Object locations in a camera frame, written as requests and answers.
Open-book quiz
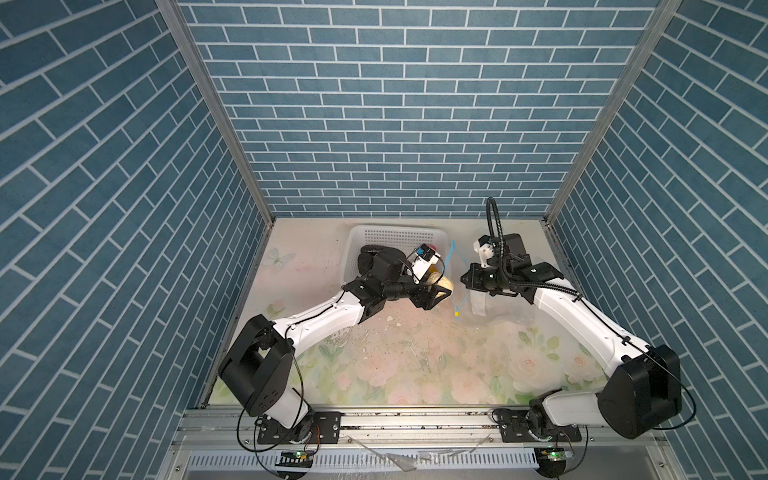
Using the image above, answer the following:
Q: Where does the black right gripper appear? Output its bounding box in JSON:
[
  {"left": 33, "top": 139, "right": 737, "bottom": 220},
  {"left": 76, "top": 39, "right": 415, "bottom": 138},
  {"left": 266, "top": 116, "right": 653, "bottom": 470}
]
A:
[{"left": 459, "top": 261, "right": 511, "bottom": 293}]

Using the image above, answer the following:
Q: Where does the cream white bun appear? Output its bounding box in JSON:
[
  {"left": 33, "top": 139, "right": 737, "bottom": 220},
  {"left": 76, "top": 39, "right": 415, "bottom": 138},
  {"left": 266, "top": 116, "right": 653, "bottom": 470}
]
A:
[{"left": 422, "top": 268, "right": 450, "bottom": 287}]

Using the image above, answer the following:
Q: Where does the clear zip top bag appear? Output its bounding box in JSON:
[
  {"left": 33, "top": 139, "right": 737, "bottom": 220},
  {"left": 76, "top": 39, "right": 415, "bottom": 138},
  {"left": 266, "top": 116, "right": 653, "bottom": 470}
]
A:
[{"left": 460, "top": 234, "right": 564, "bottom": 326}]

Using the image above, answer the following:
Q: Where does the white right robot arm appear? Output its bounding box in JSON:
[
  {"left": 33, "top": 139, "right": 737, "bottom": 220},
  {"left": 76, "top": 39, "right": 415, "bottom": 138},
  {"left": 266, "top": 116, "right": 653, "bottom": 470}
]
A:
[{"left": 460, "top": 234, "right": 686, "bottom": 439}]

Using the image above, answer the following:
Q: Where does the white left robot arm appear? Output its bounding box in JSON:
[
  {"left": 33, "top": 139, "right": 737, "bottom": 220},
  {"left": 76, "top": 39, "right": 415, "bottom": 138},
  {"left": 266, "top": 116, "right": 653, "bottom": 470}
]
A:
[{"left": 218, "top": 273, "right": 453, "bottom": 443}]

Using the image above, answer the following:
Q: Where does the white perforated plastic basket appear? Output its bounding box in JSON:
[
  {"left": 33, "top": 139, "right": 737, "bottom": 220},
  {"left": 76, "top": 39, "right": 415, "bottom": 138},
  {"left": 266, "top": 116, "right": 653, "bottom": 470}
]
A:
[{"left": 340, "top": 225, "right": 451, "bottom": 285}]

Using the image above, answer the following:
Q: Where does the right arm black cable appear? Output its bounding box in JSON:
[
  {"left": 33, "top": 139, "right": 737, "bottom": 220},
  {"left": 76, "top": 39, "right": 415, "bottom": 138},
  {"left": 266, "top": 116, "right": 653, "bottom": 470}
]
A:
[{"left": 484, "top": 196, "right": 698, "bottom": 432}]

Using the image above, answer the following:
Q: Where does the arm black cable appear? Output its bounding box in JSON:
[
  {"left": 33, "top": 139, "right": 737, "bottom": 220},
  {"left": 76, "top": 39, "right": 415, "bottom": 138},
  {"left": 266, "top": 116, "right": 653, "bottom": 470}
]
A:
[
  {"left": 484, "top": 196, "right": 698, "bottom": 432},
  {"left": 235, "top": 353, "right": 325, "bottom": 480}
]

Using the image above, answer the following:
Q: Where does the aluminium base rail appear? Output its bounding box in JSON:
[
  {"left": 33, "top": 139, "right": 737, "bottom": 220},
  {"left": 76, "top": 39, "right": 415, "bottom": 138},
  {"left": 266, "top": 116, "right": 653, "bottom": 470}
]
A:
[{"left": 158, "top": 406, "right": 684, "bottom": 479}]

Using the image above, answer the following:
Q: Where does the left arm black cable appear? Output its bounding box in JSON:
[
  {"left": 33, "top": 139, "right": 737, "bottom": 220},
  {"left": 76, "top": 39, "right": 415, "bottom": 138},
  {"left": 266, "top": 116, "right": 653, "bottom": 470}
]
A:
[{"left": 235, "top": 353, "right": 325, "bottom": 480}]

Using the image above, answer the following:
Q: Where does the aluminium corner post right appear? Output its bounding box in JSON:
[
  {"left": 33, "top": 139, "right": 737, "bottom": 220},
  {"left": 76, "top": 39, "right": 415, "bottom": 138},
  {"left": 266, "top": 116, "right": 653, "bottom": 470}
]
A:
[{"left": 544, "top": 0, "right": 685, "bottom": 224}]

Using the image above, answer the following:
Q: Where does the aluminium corner post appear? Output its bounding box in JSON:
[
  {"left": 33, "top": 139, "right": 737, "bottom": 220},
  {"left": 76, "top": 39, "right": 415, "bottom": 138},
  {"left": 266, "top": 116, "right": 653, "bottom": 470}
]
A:
[
  {"left": 154, "top": 0, "right": 276, "bottom": 226},
  {"left": 544, "top": 0, "right": 685, "bottom": 224}
]

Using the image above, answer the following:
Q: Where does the aluminium corner post left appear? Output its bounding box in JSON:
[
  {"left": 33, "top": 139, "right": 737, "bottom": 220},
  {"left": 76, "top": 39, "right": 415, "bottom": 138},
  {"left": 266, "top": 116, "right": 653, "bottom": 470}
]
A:
[{"left": 154, "top": 0, "right": 276, "bottom": 226}]

